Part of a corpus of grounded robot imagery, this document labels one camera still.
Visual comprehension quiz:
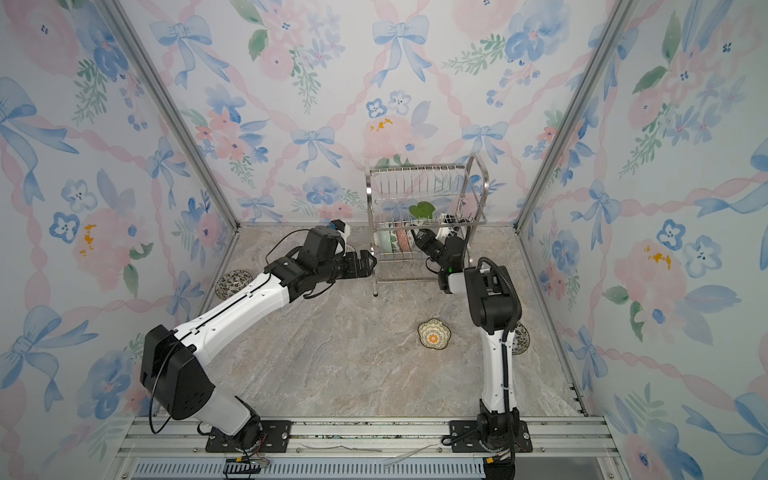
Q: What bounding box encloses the green leaf-shaped dish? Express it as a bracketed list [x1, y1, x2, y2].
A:
[409, 201, 436, 220]

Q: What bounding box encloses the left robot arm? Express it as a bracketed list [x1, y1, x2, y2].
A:
[140, 220, 377, 452]

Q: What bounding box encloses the dark floral bowl right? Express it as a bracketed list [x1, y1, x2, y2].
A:
[512, 324, 531, 355]

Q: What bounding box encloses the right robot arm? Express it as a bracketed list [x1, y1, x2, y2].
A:
[411, 228, 522, 453]

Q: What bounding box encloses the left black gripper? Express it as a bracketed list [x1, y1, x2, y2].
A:
[317, 249, 378, 287]

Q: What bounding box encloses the black corrugated cable conduit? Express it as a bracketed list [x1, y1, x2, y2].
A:
[476, 256, 522, 349]

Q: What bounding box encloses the orange flower-shaped dish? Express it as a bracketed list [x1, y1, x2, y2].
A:
[417, 318, 452, 350]

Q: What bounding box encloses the pale green grid bowl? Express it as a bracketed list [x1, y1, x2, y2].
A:
[376, 230, 393, 254]

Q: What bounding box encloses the green monstera leaf bowl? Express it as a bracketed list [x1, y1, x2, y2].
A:
[390, 230, 402, 254]

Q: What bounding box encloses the stainless steel dish rack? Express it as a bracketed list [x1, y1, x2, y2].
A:
[365, 153, 490, 296]

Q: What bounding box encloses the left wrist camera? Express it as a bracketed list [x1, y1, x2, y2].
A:
[329, 219, 351, 245]

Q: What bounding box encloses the green geometric pattern bowl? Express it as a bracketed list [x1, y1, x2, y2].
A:
[407, 227, 417, 251]

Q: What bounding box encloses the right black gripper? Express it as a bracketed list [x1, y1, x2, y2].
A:
[411, 225, 450, 274]

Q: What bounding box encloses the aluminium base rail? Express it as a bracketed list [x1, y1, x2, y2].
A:
[106, 416, 629, 479]

